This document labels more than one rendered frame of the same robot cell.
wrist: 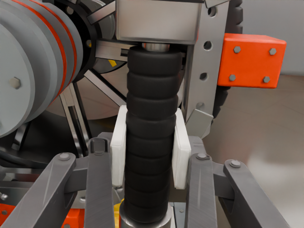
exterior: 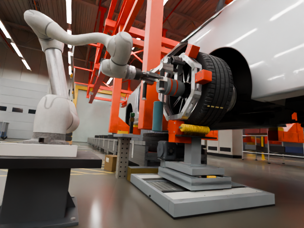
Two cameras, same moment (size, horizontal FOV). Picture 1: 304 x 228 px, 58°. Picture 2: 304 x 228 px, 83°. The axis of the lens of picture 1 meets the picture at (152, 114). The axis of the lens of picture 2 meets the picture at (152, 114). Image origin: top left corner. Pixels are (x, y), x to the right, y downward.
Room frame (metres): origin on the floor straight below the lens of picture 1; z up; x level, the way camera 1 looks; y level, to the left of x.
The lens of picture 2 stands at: (-0.29, -1.07, 0.40)
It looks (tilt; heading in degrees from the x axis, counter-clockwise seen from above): 9 degrees up; 69
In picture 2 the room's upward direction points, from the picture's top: 4 degrees clockwise
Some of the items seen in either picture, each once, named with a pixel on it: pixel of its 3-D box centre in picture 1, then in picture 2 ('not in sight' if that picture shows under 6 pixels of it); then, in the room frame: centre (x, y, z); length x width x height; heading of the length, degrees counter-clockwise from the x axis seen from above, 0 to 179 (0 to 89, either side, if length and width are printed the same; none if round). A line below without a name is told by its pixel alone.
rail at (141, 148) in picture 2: not in sight; (121, 145); (0.34, 1.96, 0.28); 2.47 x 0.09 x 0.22; 92
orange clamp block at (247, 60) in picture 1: (243, 59); (202, 77); (0.43, -0.14, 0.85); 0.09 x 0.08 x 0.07; 92
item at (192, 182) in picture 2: not in sight; (190, 176); (0.58, 0.20, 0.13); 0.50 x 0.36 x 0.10; 92
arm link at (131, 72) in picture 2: not in sight; (130, 72); (-0.05, -0.01, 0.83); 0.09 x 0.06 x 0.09; 92
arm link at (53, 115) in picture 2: not in sight; (53, 114); (-0.46, 0.03, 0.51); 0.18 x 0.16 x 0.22; 76
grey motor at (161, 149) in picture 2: not in sight; (178, 156); (0.63, 0.51, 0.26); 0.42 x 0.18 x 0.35; 2
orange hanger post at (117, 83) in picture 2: not in sight; (117, 77); (0.26, 2.63, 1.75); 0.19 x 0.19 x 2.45; 2
